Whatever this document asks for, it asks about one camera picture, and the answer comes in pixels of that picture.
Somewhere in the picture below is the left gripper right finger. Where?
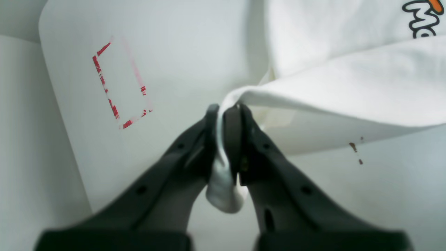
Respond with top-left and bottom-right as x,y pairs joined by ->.
223,105 -> 413,251

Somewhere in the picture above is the white printed t-shirt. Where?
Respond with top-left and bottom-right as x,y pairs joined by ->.
206,0 -> 445,213

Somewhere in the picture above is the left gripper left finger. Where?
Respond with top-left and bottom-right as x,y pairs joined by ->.
35,104 -> 219,251

